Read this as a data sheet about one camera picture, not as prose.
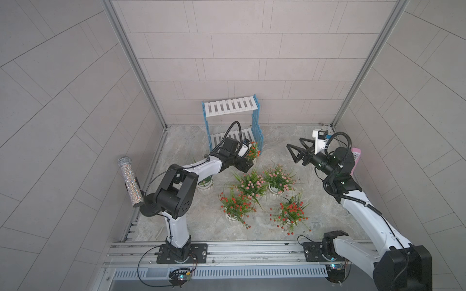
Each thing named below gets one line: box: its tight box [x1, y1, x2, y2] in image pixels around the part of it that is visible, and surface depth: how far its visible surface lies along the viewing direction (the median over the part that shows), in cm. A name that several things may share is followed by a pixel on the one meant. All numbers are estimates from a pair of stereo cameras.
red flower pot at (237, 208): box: [219, 191, 258, 230], surface depth 72 cm
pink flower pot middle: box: [229, 171, 268, 211], surface depth 79 cm
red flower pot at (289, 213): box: [269, 192, 312, 236], surface depth 71 cm
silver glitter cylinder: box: [117, 156, 145, 208], surface depth 69 cm
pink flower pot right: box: [262, 163, 297, 195], surface depth 80 cm
